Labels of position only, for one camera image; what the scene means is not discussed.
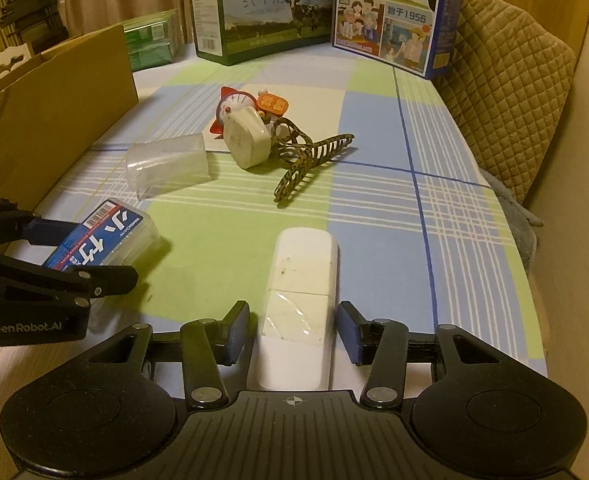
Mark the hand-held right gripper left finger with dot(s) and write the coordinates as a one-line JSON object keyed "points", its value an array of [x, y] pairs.
{"points": [[237, 332]]}

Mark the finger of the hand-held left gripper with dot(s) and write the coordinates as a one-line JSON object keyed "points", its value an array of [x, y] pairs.
{"points": [[104, 280], [44, 232]]}

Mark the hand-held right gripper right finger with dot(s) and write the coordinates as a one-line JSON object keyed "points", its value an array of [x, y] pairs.
{"points": [[349, 332]]}

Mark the clear case with blue label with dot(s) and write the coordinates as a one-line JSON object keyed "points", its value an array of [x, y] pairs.
{"points": [[104, 230]]}

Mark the white oblong plastic case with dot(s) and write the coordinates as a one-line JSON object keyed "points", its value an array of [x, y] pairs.
{"points": [[299, 280]]}

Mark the brown cardboard box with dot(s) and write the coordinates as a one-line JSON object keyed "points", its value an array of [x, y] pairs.
{"points": [[49, 110]]}

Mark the clear plastic box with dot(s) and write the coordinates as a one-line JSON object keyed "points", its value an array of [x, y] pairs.
{"points": [[169, 162]]}

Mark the leopard print hair claw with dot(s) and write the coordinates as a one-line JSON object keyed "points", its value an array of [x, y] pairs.
{"points": [[298, 166]]}

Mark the white plug adapter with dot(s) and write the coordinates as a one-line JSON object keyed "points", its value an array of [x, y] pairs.
{"points": [[247, 140]]}

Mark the red and blue cat figurine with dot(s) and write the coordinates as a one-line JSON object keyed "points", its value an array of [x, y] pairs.
{"points": [[234, 102]]}

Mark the plaid tablecloth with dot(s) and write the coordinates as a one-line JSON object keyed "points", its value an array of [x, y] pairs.
{"points": [[399, 240]]}

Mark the grey fleece blanket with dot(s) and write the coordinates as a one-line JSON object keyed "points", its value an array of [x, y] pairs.
{"points": [[517, 220]]}

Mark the green tissue multipack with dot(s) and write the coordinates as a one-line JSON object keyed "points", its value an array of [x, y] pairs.
{"points": [[152, 40]]}

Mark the black folding step ladder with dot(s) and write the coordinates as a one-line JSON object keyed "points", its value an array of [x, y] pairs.
{"points": [[24, 10]]}

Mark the chair with quilted beige cover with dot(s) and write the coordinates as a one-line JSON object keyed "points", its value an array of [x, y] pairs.
{"points": [[504, 80]]}

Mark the green milk carton case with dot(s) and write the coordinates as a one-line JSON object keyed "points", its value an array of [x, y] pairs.
{"points": [[264, 10]]}

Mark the blue milk carton case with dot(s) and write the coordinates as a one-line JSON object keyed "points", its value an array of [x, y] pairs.
{"points": [[389, 20]]}

